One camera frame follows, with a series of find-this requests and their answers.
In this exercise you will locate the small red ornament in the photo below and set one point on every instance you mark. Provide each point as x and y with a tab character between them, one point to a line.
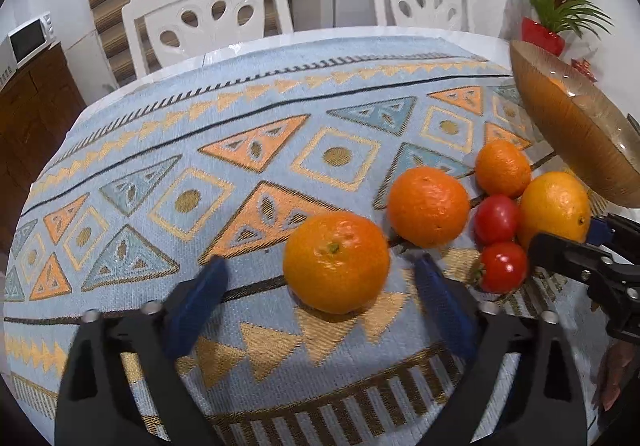
584	69

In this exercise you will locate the person's right hand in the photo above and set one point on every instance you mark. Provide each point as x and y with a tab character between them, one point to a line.
614	373

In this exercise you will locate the large round orange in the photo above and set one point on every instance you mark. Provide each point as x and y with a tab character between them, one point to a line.
552	208

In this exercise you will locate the white microwave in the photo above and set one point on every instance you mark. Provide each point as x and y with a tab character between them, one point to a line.
27	43

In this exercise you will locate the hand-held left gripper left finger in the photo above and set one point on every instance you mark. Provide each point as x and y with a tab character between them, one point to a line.
200	301

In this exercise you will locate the large mandarin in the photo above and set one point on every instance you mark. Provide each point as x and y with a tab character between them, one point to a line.
336	263

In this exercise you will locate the blue patterned tablecloth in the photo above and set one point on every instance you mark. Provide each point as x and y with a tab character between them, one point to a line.
200	176

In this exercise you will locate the red vase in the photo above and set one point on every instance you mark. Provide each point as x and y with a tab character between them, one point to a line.
542	36

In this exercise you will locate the small mandarin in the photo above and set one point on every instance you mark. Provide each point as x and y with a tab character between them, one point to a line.
502	168

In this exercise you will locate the brown wooden sideboard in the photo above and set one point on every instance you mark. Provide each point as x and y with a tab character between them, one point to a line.
35	126

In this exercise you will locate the amber ribbed glass bowl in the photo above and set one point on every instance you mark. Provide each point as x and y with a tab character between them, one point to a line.
565	126

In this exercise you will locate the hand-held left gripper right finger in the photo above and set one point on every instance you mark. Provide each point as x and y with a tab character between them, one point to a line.
445	306

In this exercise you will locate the medium mandarin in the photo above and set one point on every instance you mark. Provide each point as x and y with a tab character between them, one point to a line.
428	206

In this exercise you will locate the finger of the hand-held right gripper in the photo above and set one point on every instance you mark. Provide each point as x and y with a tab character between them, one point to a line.
555	253
597	231

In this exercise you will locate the red cherry tomato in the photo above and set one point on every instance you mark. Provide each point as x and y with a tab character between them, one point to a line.
502	267
495	219

